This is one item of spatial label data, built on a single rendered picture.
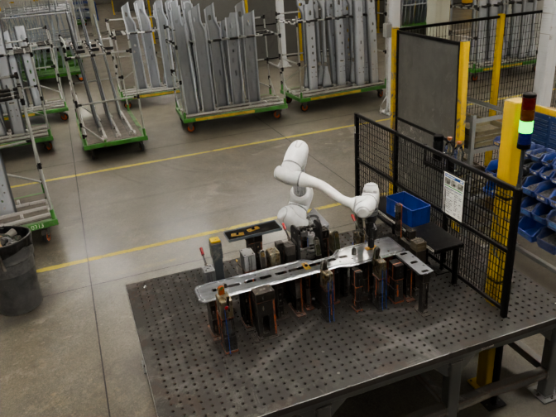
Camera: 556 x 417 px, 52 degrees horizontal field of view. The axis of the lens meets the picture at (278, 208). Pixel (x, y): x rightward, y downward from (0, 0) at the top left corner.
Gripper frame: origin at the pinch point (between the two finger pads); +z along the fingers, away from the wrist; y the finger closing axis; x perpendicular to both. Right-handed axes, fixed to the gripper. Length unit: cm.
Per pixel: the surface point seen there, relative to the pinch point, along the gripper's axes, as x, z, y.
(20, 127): -255, 63, -732
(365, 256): -7.5, 5.3, 5.8
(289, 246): -51, -2, -16
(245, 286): -89, 5, 5
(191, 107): 29, 63, -687
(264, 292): -82, 2, 20
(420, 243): 26.6, -0.2, 16.8
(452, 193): 55, -27, 9
